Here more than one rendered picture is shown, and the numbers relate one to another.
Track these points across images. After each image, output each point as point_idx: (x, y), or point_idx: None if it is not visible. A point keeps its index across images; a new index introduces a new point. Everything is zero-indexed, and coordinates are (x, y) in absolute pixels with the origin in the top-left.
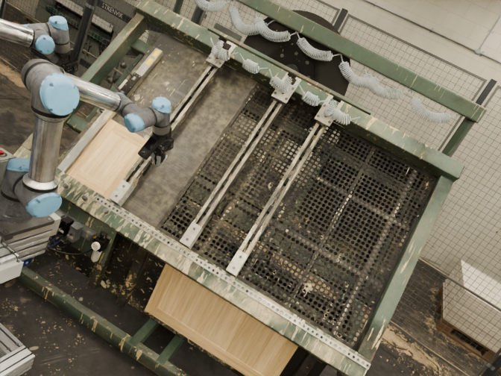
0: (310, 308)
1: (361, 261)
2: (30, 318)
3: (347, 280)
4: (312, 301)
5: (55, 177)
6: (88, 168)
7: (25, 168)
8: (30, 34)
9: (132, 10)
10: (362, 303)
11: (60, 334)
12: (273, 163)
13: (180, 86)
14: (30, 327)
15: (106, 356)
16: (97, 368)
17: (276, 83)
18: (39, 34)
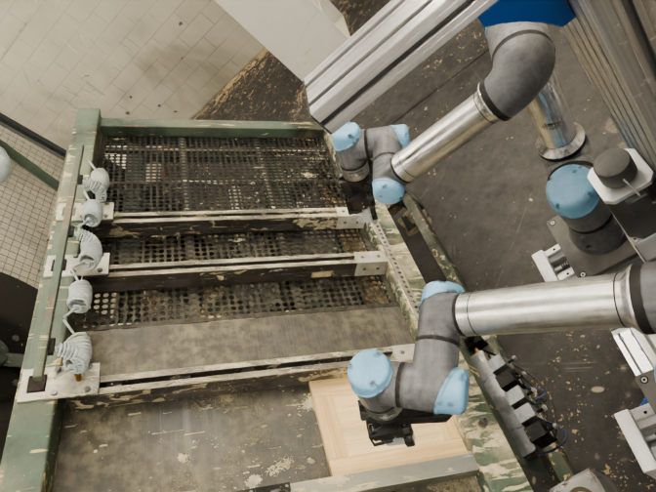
0: (323, 168)
1: (246, 153)
2: (590, 442)
3: (274, 156)
4: (316, 168)
5: (539, 140)
6: (430, 432)
7: (573, 164)
8: (467, 292)
9: None
10: None
11: (558, 403)
12: None
13: (173, 430)
14: (594, 425)
15: (513, 354)
16: (530, 341)
17: (95, 248)
18: (445, 297)
